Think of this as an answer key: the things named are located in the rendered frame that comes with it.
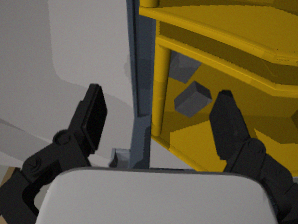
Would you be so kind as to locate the yellow bin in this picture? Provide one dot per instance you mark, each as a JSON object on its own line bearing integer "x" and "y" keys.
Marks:
{"x": 267, "y": 29}
{"x": 261, "y": 90}

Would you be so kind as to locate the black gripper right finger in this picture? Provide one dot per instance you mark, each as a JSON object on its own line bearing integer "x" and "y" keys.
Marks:
{"x": 247, "y": 156}

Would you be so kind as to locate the grey block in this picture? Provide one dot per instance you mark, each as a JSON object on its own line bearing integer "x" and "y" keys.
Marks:
{"x": 182, "y": 67}
{"x": 194, "y": 98}

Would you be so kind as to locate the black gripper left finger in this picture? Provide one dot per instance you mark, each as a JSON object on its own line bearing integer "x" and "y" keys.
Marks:
{"x": 17, "y": 194}

